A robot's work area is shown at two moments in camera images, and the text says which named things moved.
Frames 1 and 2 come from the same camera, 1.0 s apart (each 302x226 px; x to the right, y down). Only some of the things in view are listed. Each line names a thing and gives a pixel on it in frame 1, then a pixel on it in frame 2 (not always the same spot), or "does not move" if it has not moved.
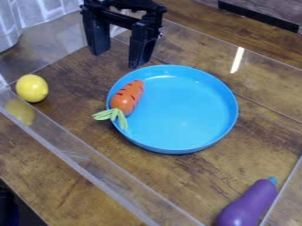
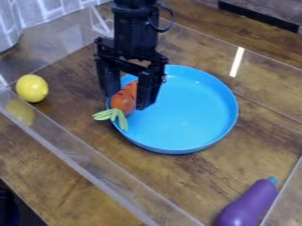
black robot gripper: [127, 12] to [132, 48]
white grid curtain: [22, 14] does not move
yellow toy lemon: [32, 87] does not move
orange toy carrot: [123, 102] does not move
